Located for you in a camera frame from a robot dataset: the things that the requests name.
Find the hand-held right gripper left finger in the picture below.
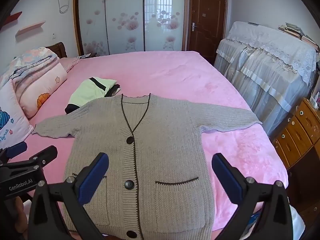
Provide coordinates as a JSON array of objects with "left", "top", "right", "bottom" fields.
[{"left": 27, "top": 152, "right": 110, "bottom": 240}]

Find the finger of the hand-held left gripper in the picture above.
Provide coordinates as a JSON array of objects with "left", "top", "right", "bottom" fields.
[
  {"left": 24, "top": 145, "right": 58, "bottom": 169},
  {"left": 0, "top": 141, "right": 28, "bottom": 165}
]

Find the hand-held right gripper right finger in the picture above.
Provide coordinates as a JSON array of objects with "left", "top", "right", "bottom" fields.
[{"left": 211, "top": 152, "right": 293, "bottom": 240}]

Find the grey knit cardigan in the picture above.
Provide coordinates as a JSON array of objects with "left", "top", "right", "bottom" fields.
[{"left": 31, "top": 93, "right": 263, "bottom": 240}]

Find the person's left hand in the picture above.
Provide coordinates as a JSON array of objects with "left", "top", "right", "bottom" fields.
[{"left": 14, "top": 196, "right": 29, "bottom": 240}]

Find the white pillow with bag print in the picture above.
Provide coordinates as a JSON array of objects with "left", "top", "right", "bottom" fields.
[{"left": 0, "top": 80, "right": 34, "bottom": 150}]

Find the blue plastic basin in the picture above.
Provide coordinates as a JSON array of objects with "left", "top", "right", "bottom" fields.
[{"left": 246, "top": 214, "right": 262, "bottom": 233}]

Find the pink pillow with orange print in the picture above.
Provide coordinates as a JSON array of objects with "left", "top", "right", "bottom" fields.
[{"left": 0, "top": 47, "right": 68, "bottom": 119}]

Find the green and black folded garment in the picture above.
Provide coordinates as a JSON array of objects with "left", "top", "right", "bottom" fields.
[{"left": 64, "top": 77, "right": 121, "bottom": 114}]

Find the wooden drawer cabinet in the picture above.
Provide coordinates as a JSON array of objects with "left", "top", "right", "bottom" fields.
[{"left": 271, "top": 97, "right": 320, "bottom": 170}]

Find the dark wooden headboard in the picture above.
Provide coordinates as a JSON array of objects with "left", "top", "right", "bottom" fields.
[{"left": 45, "top": 42, "right": 68, "bottom": 58}]

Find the pink plush bed blanket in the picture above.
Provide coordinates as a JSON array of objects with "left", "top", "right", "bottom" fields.
[{"left": 0, "top": 51, "right": 288, "bottom": 240}]

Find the brown wooden door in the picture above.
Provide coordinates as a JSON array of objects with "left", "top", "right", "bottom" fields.
[{"left": 186, "top": 0, "right": 227, "bottom": 65}]

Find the stack of books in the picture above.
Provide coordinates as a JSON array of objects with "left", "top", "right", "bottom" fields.
[{"left": 277, "top": 22, "right": 320, "bottom": 52}]

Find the pink wall shelf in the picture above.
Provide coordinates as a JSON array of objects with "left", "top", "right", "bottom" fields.
[{"left": 15, "top": 21, "right": 46, "bottom": 38}]

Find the red wall shelf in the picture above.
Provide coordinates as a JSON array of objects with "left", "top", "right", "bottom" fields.
[{"left": 5, "top": 11, "right": 23, "bottom": 24}]

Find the white power cable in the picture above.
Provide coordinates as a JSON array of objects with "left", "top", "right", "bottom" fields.
[{"left": 57, "top": 0, "right": 70, "bottom": 14}]

